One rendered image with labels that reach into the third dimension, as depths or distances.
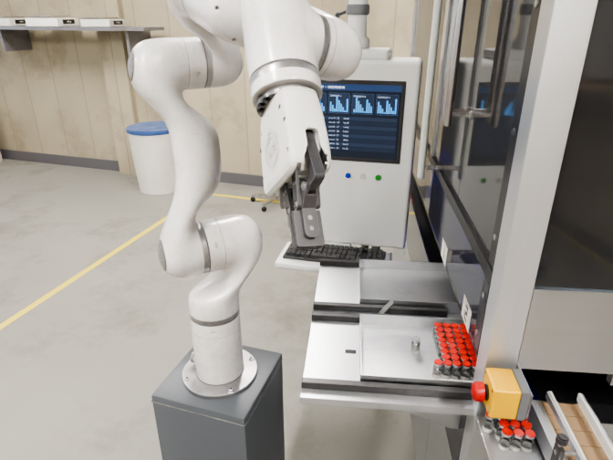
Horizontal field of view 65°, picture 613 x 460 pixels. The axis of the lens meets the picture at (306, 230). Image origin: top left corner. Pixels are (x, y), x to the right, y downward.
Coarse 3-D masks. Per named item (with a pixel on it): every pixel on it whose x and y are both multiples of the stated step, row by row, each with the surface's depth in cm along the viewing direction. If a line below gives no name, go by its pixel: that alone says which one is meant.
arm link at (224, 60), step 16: (176, 0) 79; (176, 16) 85; (192, 32) 88; (208, 32) 88; (208, 48) 94; (224, 48) 92; (208, 64) 95; (224, 64) 95; (240, 64) 98; (208, 80) 97; (224, 80) 99
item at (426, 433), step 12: (396, 252) 301; (600, 408) 110; (612, 408) 110; (420, 420) 185; (600, 420) 107; (612, 420) 107; (420, 432) 184; (432, 432) 158; (444, 432) 140; (612, 432) 107; (420, 444) 183; (432, 444) 157; (444, 444) 140; (420, 456) 182; (432, 456) 157; (444, 456) 139
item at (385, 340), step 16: (368, 320) 139; (384, 320) 139; (400, 320) 138; (416, 320) 138; (432, 320) 137; (448, 320) 136; (368, 336) 134; (384, 336) 134; (400, 336) 134; (368, 352) 128; (384, 352) 128; (400, 352) 128; (432, 352) 128; (368, 368) 122; (384, 368) 122; (400, 368) 122; (416, 368) 122; (432, 368) 122; (416, 384) 115; (432, 384) 114; (448, 384) 114; (464, 384) 113
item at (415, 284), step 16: (368, 272) 168; (384, 272) 168; (400, 272) 168; (416, 272) 168; (432, 272) 168; (368, 288) 158; (384, 288) 158; (400, 288) 158; (416, 288) 158; (432, 288) 158; (448, 288) 158; (384, 304) 146; (400, 304) 146; (416, 304) 145; (432, 304) 144; (448, 304) 144
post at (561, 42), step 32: (544, 0) 78; (576, 0) 74; (544, 32) 78; (576, 32) 76; (544, 64) 78; (576, 64) 77; (544, 96) 80; (576, 96) 79; (544, 128) 82; (544, 160) 84; (512, 192) 90; (544, 192) 86; (512, 224) 89; (544, 224) 89; (512, 256) 92; (512, 288) 95; (512, 320) 98; (480, 352) 107; (512, 352) 101; (480, 416) 109; (480, 448) 112
